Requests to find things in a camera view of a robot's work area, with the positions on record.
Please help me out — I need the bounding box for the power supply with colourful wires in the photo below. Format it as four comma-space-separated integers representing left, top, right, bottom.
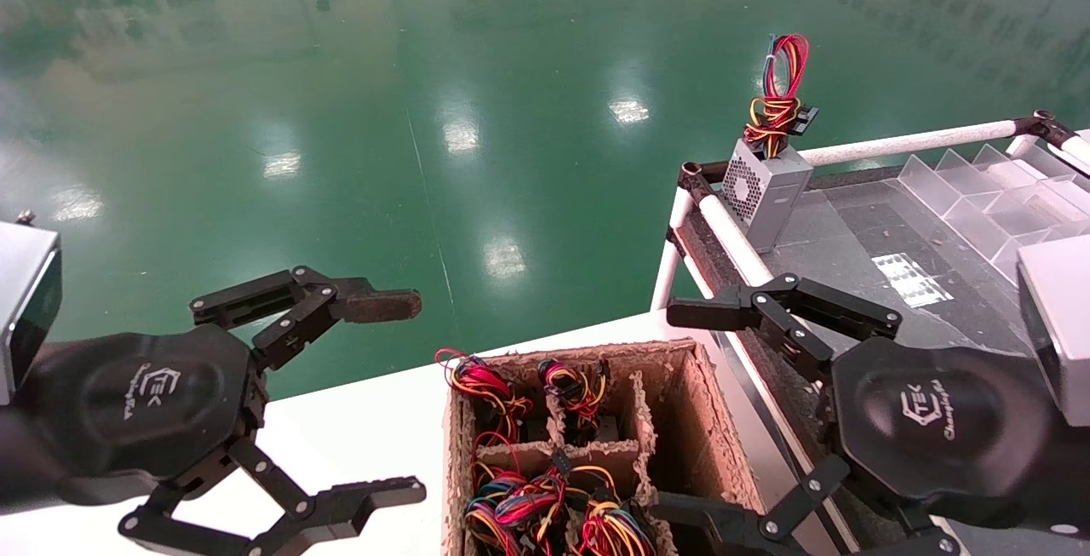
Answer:
536, 357, 622, 444
565, 466, 658, 556
433, 347, 536, 446
463, 433, 570, 556

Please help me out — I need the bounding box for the grey power supply with wires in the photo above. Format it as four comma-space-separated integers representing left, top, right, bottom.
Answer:
721, 33, 821, 255

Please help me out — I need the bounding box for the brown cardboard divider box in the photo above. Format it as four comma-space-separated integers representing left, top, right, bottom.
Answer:
440, 337, 784, 556

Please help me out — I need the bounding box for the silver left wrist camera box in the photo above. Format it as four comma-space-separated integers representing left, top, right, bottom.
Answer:
0, 209, 63, 405

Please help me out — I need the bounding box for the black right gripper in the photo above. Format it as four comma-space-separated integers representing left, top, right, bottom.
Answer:
651, 272, 1090, 556

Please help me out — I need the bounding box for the clear acrylic divider tray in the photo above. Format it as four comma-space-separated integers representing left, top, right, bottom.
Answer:
898, 142, 1090, 286

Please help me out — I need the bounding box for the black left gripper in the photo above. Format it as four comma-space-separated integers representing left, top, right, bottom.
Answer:
19, 324, 427, 556

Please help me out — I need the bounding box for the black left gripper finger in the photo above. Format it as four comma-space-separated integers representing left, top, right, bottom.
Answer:
190, 266, 423, 371

